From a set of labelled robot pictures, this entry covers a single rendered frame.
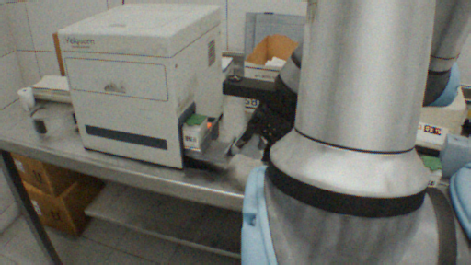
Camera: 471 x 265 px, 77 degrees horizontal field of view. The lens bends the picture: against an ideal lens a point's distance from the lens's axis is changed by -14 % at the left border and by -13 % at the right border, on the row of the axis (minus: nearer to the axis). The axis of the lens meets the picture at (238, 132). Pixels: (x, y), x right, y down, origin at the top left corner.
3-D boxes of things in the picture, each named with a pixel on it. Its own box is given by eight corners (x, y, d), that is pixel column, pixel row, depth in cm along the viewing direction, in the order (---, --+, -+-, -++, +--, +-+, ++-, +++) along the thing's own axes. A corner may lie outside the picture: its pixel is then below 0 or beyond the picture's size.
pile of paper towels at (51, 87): (28, 97, 106) (25, 86, 103) (48, 86, 114) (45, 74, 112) (80, 106, 100) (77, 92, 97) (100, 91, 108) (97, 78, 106)
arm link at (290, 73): (287, 61, 54) (294, 47, 61) (272, 82, 57) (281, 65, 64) (325, 87, 55) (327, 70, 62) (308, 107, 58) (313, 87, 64)
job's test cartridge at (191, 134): (183, 150, 73) (180, 124, 70) (191, 138, 77) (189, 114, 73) (201, 153, 72) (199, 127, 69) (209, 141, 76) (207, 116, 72)
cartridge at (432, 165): (415, 193, 66) (425, 167, 62) (413, 179, 70) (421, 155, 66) (433, 196, 65) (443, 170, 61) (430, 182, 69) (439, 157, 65)
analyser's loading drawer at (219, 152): (141, 152, 76) (137, 132, 73) (155, 136, 81) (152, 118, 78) (226, 168, 71) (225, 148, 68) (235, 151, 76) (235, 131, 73)
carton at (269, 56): (241, 111, 96) (241, 61, 88) (264, 74, 119) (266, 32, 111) (330, 125, 90) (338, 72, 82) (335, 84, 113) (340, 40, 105)
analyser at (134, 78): (82, 149, 80) (53, 30, 64) (137, 100, 102) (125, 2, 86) (194, 173, 72) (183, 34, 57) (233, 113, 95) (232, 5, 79)
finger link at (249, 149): (246, 176, 70) (270, 147, 65) (223, 160, 70) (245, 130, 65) (250, 167, 73) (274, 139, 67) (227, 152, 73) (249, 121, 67)
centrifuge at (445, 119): (366, 140, 84) (376, 96, 77) (377, 95, 106) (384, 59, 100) (457, 162, 75) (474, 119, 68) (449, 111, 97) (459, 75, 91)
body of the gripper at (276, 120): (277, 155, 64) (315, 110, 57) (239, 129, 64) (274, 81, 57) (284, 133, 71) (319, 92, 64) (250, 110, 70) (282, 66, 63)
